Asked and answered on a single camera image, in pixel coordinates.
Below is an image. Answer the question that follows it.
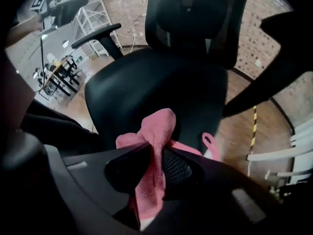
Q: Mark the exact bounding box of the pink cloth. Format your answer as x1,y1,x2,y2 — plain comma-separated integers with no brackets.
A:
115,108,221,230

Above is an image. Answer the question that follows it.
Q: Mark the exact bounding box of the white metal shelf rack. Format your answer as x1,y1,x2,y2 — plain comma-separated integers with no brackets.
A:
74,0,123,58

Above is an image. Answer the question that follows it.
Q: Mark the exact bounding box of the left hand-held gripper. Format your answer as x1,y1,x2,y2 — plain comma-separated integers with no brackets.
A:
30,0,89,35

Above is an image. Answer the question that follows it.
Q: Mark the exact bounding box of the person's left forearm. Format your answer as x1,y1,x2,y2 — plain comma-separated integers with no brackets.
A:
5,15,44,48

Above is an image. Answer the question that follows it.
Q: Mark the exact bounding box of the round wooden table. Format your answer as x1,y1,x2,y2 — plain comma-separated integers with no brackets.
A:
39,57,74,94

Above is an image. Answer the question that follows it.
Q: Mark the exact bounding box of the black mesh chair backrest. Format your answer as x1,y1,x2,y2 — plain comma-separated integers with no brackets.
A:
144,0,254,70

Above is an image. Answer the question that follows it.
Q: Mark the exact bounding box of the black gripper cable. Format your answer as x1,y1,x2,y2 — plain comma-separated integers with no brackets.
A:
36,34,47,93

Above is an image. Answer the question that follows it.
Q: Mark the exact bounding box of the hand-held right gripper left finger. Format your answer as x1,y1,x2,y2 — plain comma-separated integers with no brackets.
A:
44,142,154,231

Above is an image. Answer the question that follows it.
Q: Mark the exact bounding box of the black office chair seat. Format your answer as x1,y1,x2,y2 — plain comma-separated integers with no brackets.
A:
84,48,228,154

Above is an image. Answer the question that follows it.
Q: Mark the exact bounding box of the yellow black striped tape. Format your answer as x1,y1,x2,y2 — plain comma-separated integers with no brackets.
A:
249,105,258,154

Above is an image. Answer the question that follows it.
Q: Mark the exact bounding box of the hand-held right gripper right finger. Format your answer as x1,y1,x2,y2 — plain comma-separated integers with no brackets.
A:
156,147,282,233

